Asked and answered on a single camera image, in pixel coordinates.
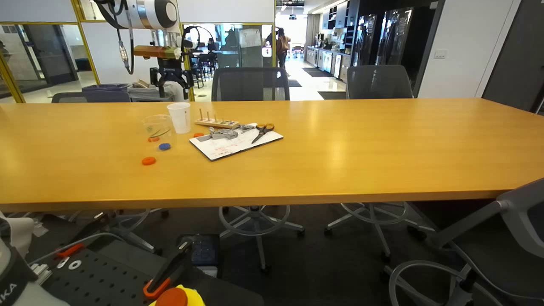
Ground blue disc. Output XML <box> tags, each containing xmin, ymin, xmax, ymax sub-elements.
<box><xmin>159</xmin><ymin>143</ymin><xmax>173</xmax><ymax>151</ymax></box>

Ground dark mesh office chair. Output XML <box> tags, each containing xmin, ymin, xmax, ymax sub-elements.
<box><xmin>212</xmin><ymin>66</ymin><xmax>305</xmax><ymax>272</ymax></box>

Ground orange handled scissors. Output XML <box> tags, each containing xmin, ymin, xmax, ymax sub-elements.
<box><xmin>252</xmin><ymin>124</ymin><xmax>276</xmax><ymax>144</ymax></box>

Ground white paper cup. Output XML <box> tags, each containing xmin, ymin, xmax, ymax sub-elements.
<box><xmin>167</xmin><ymin>102</ymin><xmax>191</xmax><ymax>134</ymax></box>

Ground grey chair front right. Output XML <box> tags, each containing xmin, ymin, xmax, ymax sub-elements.
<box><xmin>388</xmin><ymin>178</ymin><xmax>544</xmax><ymax>306</ymax></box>

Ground grey mesh office chair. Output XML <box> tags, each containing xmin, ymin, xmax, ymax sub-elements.
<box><xmin>326</xmin><ymin>64</ymin><xmax>416</xmax><ymax>262</ymax></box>

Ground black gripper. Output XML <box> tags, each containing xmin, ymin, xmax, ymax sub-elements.
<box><xmin>150</xmin><ymin>58</ymin><xmax>195</xmax><ymax>92</ymax></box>

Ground clear plastic cup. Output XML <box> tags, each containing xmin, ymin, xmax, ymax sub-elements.
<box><xmin>145</xmin><ymin>114</ymin><xmax>173</xmax><ymax>151</ymax></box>

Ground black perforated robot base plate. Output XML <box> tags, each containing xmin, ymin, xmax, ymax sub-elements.
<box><xmin>45</xmin><ymin>241</ymin><xmax>166</xmax><ymax>306</ymax></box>

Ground wooden peg rack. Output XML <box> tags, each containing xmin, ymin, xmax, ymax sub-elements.
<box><xmin>196</xmin><ymin>109</ymin><xmax>242</xmax><ymax>129</ymax></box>

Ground black orange clamp tool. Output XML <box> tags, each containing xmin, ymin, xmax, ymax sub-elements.
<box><xmin>144</xmin><ymin>241</ymin><xmax>193</xmax><ymax>301</ymax></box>

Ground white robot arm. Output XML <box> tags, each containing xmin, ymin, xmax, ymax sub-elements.
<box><xmin>93</xmin><ymin>0</ymin><xmax>193</xmax><ymax>92</ymax></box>

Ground yellow red emergency stop button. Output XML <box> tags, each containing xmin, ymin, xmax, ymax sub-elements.
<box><xmin>150</xmin><ymin>285</ymin><xmax>207</xmax><ymax>306</ymax></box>

